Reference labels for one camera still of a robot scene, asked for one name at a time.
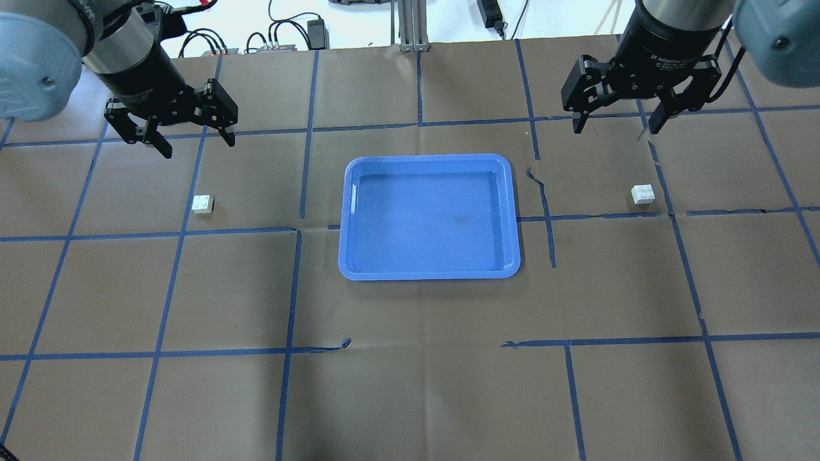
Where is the black power strip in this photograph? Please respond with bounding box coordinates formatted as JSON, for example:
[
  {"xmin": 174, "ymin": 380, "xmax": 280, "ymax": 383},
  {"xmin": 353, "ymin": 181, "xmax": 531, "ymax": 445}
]
[{"xmin": 475, "ymin": 0, "xmax": 505, "ymax": 29}]

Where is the aluminium frame post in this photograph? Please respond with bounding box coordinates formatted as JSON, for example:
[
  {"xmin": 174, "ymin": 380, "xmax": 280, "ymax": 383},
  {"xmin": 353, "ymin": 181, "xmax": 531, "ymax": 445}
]
[{"xmin": 390, "ymin": 1, "xmax": 430, "ymax": 53}]

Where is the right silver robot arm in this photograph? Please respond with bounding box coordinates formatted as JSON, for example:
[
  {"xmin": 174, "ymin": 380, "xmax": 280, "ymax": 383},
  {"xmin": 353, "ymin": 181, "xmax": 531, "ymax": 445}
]
[{"xmin": 561, "ymin": 1, "xmax": 819, "ymax": 134}]

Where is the grey connector box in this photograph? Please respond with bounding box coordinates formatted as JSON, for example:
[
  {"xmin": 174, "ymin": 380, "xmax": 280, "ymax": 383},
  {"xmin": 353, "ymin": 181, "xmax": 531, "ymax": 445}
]
[{"xmin": 254, "ymin": 44, "xmax": 298, "ymax": 53}]

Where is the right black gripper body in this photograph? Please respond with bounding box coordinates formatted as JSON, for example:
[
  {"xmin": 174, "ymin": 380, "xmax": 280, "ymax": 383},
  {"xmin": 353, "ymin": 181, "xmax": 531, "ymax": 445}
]
[{"xmin": 612, "ymin": 10, "xmax": 728, "ymax": 97}]

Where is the black power adapter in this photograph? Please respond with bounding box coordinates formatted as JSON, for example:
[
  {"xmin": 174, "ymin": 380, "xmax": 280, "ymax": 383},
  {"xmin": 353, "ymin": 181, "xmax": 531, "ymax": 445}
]
[{"xmin": 306, "ymin": 19, "xmax": 330, "ymax": 50}]

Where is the white block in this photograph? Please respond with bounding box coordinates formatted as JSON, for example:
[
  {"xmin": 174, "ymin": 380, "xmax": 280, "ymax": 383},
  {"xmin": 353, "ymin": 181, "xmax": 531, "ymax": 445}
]
[
  {"xmin": 190, "ymin": 195, "xmax": 216, "ymax": 214},
  {"xmin": 630, "ymin": 184, "xmax": 656, "ymax": 206}
]

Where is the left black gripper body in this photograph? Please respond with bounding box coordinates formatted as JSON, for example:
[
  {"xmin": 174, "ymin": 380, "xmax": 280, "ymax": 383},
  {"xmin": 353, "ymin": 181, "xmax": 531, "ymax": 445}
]
[{"xmin": 96, "ymin": 42, "xmax": 202, "ymax": 129}]

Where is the blue plastic tray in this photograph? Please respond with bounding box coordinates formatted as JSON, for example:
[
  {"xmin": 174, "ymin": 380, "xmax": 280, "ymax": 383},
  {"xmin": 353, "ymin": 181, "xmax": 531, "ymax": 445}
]
[{"xmin": 338, "ymin": 154, "xmax": 521, "ymax": 281}]

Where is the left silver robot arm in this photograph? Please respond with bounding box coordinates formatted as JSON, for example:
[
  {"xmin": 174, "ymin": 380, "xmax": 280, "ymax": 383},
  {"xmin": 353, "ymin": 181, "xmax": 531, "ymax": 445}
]
[{"xmin": 1, "ymin": 1, "xmax": 238, "ymax": 159}]

